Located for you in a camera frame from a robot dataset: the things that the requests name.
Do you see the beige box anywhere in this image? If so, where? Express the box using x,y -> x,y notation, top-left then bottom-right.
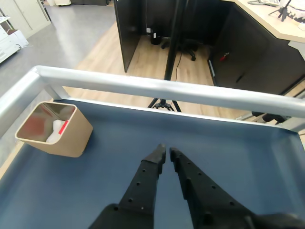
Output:
14,101 -> 94,158

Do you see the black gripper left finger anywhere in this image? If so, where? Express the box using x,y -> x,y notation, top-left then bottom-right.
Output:
88,143 -> 167,229

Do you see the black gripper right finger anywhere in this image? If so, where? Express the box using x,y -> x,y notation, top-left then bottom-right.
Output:
169,146 -> 260,229

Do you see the black cylindrical bin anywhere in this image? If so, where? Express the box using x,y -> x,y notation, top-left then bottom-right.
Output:
150,28 -> 162,46

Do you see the black tripod stand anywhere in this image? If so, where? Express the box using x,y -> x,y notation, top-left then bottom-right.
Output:
147,0 -> 189,113

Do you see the small black tabletop tripod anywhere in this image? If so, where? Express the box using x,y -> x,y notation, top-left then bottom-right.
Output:
267,0 -> 291,22

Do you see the grey cabinet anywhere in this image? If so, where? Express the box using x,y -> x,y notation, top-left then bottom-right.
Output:
0,0 -> 52,39

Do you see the red cube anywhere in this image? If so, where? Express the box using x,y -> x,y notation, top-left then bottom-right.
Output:
58,120 -> 70,135

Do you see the white printer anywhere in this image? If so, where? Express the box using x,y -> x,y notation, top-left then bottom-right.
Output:
0,16 -> 30,64

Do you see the white crumpled paper wad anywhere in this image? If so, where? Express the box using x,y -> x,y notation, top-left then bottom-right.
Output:
45,119 -> 70,144

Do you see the silver cart rail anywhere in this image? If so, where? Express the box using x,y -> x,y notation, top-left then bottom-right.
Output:
0,64 -> 305,139

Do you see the blue table mat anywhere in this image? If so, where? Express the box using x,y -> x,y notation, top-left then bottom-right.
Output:
0,97 -> 305,229

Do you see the black desk partition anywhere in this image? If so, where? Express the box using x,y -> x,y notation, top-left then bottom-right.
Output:
113,0 -> 183,73

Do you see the desk with beige top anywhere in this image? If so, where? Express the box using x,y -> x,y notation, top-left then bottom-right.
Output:
206,0 -> 305,96

